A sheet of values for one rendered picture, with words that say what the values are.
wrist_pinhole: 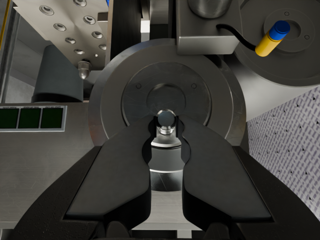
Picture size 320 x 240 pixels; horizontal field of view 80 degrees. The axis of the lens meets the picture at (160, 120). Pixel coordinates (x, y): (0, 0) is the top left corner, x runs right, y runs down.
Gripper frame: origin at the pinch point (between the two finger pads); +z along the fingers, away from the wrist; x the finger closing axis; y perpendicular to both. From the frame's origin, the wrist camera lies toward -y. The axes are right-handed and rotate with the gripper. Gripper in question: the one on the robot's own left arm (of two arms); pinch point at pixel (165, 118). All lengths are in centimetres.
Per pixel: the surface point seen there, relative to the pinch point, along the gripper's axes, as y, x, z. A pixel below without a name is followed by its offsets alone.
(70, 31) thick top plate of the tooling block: -3.9, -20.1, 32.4
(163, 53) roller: -3.3, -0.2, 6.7
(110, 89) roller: -0.6, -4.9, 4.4
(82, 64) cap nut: 4.6, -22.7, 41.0
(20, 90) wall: 85, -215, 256
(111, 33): -4.7, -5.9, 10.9
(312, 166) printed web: 10.0, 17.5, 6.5
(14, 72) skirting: 58, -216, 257
